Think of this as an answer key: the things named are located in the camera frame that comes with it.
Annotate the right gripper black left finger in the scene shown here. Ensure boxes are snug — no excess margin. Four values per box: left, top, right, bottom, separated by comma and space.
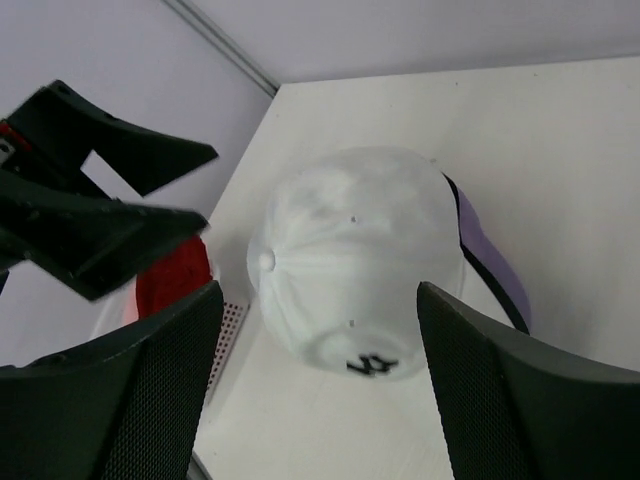
1, 281, 224, 479

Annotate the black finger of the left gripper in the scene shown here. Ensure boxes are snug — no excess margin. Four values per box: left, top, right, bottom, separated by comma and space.
1, 171, 207, 300
1, 80, 218, 198

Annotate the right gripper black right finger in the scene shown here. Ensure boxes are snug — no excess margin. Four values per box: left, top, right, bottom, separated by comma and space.
417, 282, 639, 479

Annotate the red LA baseball cap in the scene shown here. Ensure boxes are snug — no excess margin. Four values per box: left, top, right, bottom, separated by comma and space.
135, 236, 213, 319

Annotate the black baseball cap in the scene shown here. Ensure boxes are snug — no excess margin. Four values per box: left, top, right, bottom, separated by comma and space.
439, 169, 531, 334

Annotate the white baseball cap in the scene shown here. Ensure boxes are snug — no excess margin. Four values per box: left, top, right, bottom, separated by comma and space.
247, 147, 464, 381

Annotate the pink baseball cap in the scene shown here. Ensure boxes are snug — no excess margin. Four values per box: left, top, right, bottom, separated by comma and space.
122, 285, 139, 325

